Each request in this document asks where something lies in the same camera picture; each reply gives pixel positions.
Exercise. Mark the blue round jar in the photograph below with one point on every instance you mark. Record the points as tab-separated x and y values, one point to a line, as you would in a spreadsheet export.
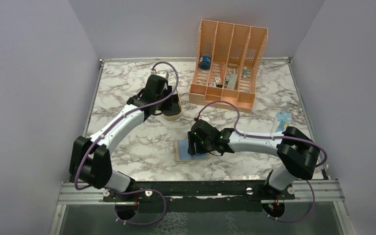
205	61

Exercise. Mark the small items in organizer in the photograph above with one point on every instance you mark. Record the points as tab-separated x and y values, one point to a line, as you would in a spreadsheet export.
229	81

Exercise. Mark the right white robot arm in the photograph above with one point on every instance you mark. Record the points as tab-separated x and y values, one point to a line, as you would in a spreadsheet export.
297	152

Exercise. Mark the orange plastic desk organizer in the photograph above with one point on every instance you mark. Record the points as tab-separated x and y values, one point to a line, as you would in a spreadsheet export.
230	45

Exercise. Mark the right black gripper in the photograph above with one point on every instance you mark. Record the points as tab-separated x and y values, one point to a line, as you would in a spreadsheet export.
193	139

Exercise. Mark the beige tray with cards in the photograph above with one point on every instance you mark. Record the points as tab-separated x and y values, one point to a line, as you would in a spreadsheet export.
172	108

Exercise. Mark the black mounting base rail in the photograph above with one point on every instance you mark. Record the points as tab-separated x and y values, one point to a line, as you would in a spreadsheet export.
202	196

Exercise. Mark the blue packaged item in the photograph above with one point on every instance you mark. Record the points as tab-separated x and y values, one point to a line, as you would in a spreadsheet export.
281	121

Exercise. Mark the beige leather card holder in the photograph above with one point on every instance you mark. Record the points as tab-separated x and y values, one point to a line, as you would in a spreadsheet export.
181	152

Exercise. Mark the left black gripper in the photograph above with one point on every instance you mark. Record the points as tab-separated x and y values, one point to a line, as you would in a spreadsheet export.
166	106

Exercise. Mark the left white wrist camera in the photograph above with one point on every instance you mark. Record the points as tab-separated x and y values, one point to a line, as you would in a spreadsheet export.
163	73

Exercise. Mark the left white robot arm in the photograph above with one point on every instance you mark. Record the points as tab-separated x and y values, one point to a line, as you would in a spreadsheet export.
91	157

